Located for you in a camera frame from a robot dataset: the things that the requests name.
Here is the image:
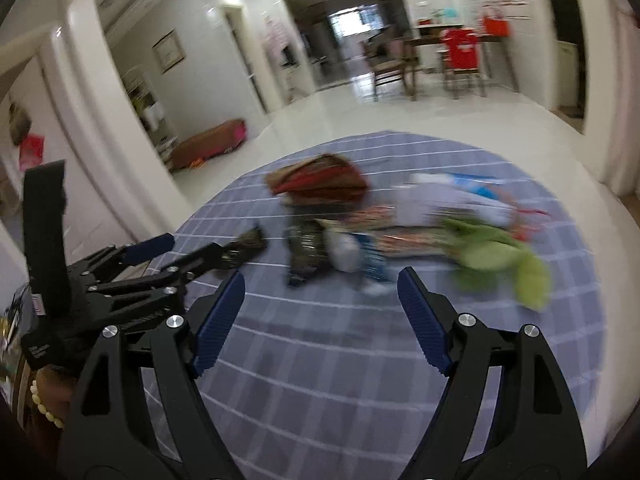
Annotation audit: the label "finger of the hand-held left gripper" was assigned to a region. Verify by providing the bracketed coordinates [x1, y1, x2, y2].
[92, 241, 242, 312]
[75, 232, 176, 281]

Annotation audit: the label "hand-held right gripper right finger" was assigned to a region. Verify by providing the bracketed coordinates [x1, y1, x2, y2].
[397, 266, 588, 480]

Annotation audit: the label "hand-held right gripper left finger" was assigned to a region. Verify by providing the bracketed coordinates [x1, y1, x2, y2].
[57, 267, 261, 480]

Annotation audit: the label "small dark wrapper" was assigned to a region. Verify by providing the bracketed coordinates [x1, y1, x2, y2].
[227, 227, 268, 266]

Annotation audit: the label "red white checkered wrapper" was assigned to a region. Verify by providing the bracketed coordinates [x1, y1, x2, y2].
[372, 227, 456, 262]

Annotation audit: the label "red brown paper bag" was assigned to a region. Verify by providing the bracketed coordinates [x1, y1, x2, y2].
[265, 154, 371, 207]

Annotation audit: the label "person's left hand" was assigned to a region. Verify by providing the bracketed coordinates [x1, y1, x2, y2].
[37, 366, 77, 423]

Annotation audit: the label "blue white packet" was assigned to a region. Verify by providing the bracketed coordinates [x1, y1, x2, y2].
[350, 232, 396, 296]

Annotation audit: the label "green plastic wrapper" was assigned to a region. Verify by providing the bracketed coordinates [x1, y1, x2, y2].
[442, 215, 551, 313]

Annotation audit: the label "blue plaid mat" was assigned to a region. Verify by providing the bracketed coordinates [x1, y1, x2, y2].
[97, 130, 608, 480]

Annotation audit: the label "dark foil wrapper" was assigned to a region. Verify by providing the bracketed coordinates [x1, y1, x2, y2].
[285, 215, 331, 288]

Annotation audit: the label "white plastic wrapper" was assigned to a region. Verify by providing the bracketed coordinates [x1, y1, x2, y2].
[395, 172, 518, 228]

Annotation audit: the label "brown cardboard box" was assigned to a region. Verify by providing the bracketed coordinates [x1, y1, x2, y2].
[170, 119, 247, 171]

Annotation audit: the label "white shelf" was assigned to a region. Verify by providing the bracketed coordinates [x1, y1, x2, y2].
[122, 67, 178, 161]

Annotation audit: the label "red crumpled wrapper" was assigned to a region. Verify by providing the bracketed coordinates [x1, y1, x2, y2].
[514, 207, 552, 242]

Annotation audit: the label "pink hanging clothes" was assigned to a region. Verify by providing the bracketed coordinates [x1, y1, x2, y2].
[262, 15, 291, 61]

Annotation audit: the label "wooden chair with shirt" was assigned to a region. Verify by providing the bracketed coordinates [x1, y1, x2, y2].
[440, 30, 486, 100]

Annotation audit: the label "red shirt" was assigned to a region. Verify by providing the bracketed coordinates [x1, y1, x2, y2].
[440, 29, 480, 68]

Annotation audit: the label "wooden dining table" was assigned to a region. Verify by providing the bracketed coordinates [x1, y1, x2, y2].
[402, 30, 518, 101]

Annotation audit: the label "white appliance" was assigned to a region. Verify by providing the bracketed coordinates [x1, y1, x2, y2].
[557, 40, 586, 111]

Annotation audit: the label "cream bead bracelet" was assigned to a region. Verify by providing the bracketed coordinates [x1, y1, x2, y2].
[30, 379, 65, 428]

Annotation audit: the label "framed wall picture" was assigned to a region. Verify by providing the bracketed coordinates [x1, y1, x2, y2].
[152, 29, 181, 72]

